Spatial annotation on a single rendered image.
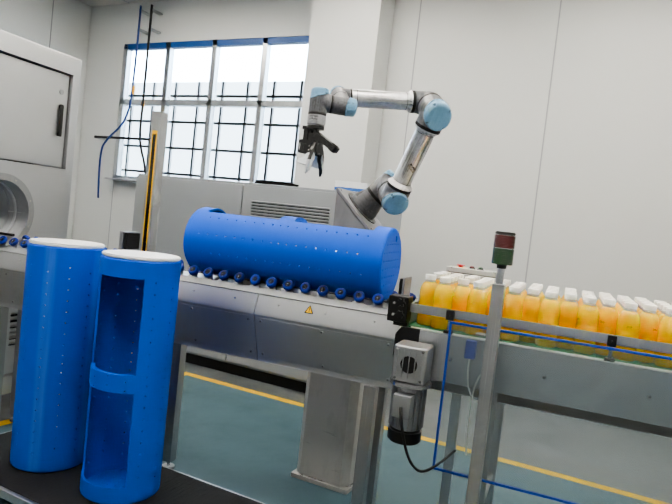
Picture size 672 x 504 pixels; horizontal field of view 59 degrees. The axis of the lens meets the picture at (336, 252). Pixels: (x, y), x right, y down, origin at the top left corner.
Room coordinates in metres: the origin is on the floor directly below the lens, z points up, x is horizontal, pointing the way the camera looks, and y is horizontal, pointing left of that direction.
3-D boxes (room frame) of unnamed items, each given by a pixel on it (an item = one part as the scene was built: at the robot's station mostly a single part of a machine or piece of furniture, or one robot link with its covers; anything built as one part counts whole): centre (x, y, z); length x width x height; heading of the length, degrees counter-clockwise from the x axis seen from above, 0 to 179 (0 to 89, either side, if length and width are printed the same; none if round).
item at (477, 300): (2.04, -0.50, 0.98); 0.07 x 0.07 x 0.17
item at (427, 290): (2.13, -0.35, 0.98); 0.07 x 0.07 x 0.17
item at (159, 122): (3.12, 0.99, 0.85); 0.06 x 0.06 x 1.70; 69
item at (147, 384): (2.18, 0.71, 0.59); 0.28 x 0.28 x 0.88
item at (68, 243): (2.36, 1.07, 1.03); 0.28 x 0.28 x 0.01
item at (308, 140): (2.44, 0.15, 1.55); 0.09 x 0.08 x 0.12; 69
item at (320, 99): (2.43, 0.13, 1.71); 0.09 x 0.08 x 0.11; 101
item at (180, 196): (4.63, 0.63, 0.72); 2.15 x 0.54 x 1.45; 64
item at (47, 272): (2.36, 1.07, 0.59); 0.28 x 0.28 x 0.88
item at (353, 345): (2.66, 0.70, 0.79); 2.17 x 0.29 x 0.34; 69
